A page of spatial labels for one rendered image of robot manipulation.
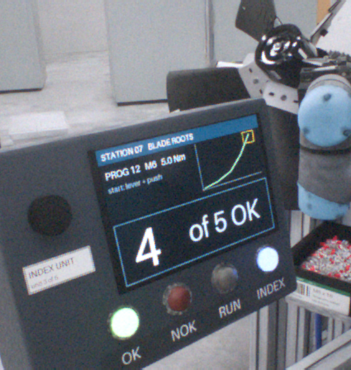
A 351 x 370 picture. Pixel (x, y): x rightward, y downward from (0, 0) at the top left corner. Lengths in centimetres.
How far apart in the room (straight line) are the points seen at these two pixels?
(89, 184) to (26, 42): 770
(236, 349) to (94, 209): 182
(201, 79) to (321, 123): 65
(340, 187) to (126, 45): 581
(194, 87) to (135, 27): 516
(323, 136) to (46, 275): 46
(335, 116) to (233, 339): 161
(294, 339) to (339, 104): 103
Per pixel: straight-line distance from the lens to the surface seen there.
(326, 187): 77
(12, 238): 37
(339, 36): 154
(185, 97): 136
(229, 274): 45
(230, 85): 129
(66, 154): 38
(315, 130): 72
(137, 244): 40
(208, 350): 217
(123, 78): 653
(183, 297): 42
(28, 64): 810
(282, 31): 123
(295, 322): 160
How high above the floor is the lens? 135
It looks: 21 degrees down
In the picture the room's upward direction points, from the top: 3 degrees counter-clockwise
